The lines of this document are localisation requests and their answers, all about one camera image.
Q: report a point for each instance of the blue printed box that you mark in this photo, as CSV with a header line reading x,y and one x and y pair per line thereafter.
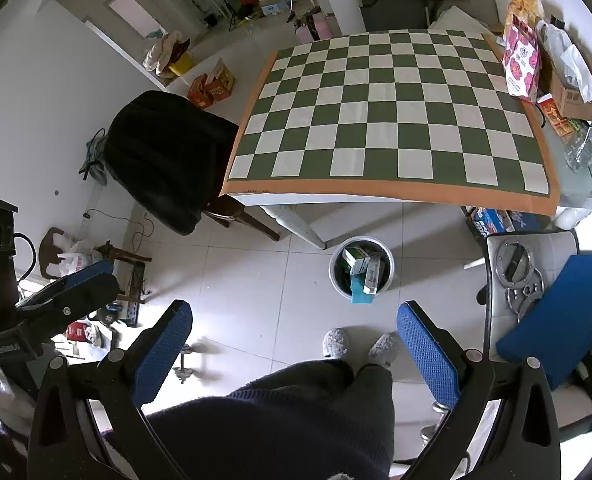
x,y
495,221

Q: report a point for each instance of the blue seat cushion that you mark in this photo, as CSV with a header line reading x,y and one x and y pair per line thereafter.
x,y
570,315

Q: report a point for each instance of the clear plastic bottle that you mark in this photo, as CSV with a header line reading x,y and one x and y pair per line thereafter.
x,y
583,147

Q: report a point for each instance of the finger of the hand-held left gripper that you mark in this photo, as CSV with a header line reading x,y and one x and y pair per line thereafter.
x,y
76,300
93,269

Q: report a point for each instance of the small dumbbell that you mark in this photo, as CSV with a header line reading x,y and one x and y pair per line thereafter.
x,y
188,365

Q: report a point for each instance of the green white box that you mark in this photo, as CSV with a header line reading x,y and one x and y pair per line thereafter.
x,y
355,259

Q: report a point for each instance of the black cloth covered chair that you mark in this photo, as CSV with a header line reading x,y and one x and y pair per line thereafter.
x,y
161,160

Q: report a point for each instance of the orange cardboard box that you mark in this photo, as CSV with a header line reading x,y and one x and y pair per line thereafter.
x,y
211,85

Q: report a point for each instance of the red printed box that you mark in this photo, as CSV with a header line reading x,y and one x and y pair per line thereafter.
x,y
555,112

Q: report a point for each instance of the yellow snack bag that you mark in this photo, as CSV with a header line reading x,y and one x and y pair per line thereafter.
x,y
523,2

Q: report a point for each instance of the pink floral tissue pack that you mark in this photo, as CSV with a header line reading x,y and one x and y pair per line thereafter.
x,y
520,60

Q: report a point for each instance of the white shopping bag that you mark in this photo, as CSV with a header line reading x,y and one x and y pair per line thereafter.
x,y
78,260

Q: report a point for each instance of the grey folding chair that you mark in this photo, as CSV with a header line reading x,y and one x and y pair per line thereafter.
x,y
395,7

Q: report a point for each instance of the white round waste bin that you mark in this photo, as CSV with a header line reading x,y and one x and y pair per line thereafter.
x,y
337,280

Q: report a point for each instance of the grey slipper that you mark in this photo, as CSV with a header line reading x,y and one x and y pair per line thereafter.
x,y
337,344
383,349

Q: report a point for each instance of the small wooden stool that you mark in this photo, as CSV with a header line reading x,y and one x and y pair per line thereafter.
x,y
51,255

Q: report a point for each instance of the person's legs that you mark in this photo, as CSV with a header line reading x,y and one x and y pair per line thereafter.
x,y
276,425

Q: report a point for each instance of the light blue packet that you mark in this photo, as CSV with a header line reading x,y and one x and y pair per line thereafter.
x,y
361,291

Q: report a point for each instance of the brown cardboard box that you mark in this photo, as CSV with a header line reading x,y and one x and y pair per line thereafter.
x,y
573,102

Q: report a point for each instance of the beige stuffed bag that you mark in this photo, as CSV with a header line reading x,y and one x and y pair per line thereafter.
x,y
163,52

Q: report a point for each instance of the green white checkered tablecloth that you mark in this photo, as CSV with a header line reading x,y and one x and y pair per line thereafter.
x,y
385,110

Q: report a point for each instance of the white chair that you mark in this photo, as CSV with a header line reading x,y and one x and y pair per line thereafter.
x,y
495,300

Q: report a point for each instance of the white table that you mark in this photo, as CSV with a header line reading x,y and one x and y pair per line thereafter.
x,y
301,220

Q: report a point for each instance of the white plastic bag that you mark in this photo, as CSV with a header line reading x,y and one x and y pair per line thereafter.
x,y
570,60

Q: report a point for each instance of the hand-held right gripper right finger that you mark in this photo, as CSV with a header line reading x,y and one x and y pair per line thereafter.
x,y
428,355

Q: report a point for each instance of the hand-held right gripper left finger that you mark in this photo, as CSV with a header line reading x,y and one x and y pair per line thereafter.
x,y
163,345

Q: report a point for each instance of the metal rings on chair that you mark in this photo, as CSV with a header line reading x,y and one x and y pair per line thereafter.
x,y
515,260

